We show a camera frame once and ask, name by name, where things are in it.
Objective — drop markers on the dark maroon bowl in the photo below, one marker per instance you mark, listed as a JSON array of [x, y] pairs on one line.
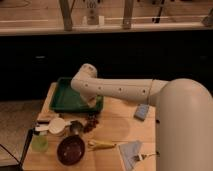
[[71, 150]]

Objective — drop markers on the green plastic cup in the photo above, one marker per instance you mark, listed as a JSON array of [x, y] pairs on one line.
[[39, 143]]

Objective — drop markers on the blue sponge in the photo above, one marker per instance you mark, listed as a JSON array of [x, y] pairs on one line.
[[141, 112]]

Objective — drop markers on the white measuring cup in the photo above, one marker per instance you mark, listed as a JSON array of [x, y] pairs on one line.
[[56, 126]]

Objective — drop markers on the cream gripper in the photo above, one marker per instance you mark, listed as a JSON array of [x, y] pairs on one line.
[[89, 99]]

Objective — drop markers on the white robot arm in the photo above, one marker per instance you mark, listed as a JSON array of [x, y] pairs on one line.
[[184, 115]]

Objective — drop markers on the green plastic tray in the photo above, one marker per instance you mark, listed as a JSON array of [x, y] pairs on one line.
[[67, 100]]

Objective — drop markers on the small metal cup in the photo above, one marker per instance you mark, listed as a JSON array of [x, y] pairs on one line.
[[76, 128]]

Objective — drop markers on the blue cloth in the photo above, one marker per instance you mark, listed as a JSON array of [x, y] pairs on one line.
[[129, 153]]

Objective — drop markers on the red grape bunch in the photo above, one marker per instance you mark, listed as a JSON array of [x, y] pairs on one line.
[[91, 122]]

